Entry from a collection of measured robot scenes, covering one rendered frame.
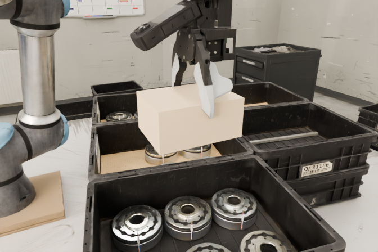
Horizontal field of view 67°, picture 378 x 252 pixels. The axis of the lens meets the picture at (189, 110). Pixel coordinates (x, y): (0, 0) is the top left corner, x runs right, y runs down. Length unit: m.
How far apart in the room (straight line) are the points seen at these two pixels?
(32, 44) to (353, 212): 1.01
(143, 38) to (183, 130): 0.16
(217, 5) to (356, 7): 3.91
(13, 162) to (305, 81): 2.32
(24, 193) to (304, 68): 2.26
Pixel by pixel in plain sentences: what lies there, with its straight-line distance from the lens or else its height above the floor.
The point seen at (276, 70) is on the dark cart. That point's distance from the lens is 2.44.
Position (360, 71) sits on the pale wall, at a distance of 4.32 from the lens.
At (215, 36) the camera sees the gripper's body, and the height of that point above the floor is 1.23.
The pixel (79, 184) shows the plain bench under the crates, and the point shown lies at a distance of 1.07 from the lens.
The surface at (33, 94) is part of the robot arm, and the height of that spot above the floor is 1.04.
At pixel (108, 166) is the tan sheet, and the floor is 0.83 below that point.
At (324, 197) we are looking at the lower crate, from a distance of 0.97.
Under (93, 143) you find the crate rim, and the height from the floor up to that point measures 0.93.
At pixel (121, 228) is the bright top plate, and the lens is 0.63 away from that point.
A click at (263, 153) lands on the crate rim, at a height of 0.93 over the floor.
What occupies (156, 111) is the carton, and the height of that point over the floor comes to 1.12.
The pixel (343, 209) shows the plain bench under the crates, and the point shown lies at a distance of 1.01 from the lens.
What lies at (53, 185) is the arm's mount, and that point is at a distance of 1.04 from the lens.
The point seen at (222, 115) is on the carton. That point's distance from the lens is 0.49.
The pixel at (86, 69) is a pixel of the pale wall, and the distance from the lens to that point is 3.96.
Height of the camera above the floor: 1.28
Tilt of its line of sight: 21 degrees down
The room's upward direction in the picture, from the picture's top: straight up
